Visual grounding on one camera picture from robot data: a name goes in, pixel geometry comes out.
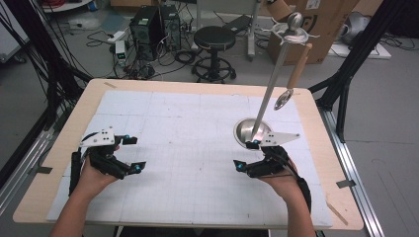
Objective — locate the large black computer tower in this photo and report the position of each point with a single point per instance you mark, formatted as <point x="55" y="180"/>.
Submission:
<point x="146" y="33"/>

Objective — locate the black round stool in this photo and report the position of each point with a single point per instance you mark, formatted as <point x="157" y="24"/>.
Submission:
<point x="214" y="38"/>

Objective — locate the slim black computer tower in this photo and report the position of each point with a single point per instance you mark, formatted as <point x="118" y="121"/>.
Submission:
<point x="171" y="28"/>

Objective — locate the metal utensil rack stand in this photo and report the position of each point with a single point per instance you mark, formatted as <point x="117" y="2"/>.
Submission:
<point x="271" y="84"/>

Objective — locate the black metal frame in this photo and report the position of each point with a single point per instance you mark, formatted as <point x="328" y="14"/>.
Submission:
<point x="52" y="75"/>
<point x="362" y="46"/>

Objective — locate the aluminium rail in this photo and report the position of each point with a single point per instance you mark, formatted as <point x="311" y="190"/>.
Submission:
<point x="23" y="171"/>
<point x="352" y="177"/>

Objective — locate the black flat laptop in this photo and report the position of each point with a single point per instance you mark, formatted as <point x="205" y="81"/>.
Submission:
<point x="237" y="23"/>

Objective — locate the person's right hand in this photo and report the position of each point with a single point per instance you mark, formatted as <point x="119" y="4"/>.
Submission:
<point x="286" y="187"/>

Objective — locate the silver grey bag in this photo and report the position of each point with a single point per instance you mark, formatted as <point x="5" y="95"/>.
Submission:
<point x="354" y="28"/>

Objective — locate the brown cardboard box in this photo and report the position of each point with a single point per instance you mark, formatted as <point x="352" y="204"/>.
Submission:
<point x="324" y="39"/>

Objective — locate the white flat board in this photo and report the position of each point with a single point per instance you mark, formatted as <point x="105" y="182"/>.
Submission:
<point x="378" y="52"/>

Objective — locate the person's left hand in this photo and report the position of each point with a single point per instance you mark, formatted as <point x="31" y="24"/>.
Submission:
<point x="92" y="184"/>

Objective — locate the white grid mat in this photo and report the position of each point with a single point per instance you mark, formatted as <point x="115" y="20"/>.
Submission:
<point x="184" y="148"/>

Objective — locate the small white power supply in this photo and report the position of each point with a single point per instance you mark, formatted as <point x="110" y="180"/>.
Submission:
<point x="120" y="49"/>

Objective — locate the white power strip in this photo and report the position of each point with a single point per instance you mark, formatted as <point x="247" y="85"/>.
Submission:
<point x="117" y="36"/>

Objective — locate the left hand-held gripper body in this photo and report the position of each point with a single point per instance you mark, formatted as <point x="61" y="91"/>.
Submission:
<point x="102" y="136"/>

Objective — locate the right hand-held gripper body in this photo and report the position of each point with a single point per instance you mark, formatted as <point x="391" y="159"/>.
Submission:
<point x="270" y="166"/>

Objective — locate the black tape piece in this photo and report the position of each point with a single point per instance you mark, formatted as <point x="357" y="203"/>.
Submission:
<point x="42" y="170"/>
<point x="346" y="183"/>

